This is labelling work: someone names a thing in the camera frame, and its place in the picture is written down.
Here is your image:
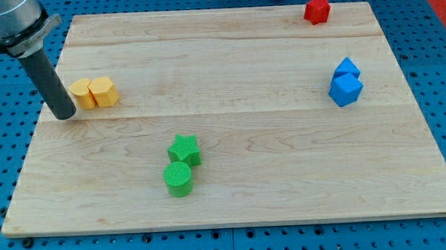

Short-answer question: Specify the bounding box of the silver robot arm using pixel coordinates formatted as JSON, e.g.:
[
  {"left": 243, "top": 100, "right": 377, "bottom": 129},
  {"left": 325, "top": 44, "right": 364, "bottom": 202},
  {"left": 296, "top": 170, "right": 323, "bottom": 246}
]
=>
[{"left": 0, "top": 0, "right": 62, "bottom": 59}]

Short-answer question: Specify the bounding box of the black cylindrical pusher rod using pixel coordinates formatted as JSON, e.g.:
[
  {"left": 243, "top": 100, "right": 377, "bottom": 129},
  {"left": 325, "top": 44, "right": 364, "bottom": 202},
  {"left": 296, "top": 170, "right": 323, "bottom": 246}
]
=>
[{"left": 18, "top": 48, "right": 76, "bottom": 120}]

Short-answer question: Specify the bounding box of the green star block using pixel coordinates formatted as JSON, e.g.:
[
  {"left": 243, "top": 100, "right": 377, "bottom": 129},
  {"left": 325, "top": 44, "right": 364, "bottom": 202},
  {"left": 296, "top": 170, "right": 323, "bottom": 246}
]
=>
[{"left": 167, "top": 134, "right": 201, "bottom": 167}]

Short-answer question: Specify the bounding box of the yellow hexagon block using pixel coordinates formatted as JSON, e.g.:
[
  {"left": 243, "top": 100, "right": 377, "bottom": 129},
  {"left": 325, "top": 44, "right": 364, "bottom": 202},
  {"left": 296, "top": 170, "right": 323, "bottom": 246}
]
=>
[{"left": 88, "top": 77, "right": 119, "bottom": 108}]

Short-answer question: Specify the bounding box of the green cylinder block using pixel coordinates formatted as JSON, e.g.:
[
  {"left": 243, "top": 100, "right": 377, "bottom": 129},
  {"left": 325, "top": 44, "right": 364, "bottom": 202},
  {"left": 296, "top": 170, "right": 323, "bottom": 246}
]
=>
[{"left": 163, "top": 161, "right": 194, "bottom": 198}]

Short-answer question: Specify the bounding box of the wooden board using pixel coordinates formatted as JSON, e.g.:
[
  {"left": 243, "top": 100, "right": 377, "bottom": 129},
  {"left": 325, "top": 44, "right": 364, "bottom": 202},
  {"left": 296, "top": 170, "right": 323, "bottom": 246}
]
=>
[{"left": 2, "top": 2, "right": 446, "bottom": 238}]

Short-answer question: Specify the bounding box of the blue pentagon block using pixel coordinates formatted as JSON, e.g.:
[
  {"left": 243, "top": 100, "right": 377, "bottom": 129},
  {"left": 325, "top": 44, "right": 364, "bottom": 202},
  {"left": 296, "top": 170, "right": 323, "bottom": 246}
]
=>
[{"left": 332, "top": 57, "right": 361, "bottom": 79}]

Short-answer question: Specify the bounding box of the blue cube block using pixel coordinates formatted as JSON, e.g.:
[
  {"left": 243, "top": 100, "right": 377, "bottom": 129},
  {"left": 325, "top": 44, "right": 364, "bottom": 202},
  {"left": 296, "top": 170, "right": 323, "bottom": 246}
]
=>
[{"left": 328, "top": 74, "right": 363, "bottom": 107}]

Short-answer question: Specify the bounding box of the red star block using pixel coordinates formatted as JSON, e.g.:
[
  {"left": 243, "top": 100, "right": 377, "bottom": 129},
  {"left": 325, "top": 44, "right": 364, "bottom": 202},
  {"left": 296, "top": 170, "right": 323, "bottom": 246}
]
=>
[{"left": 304, "top": 0, "right": 331, "bottom": 25}]

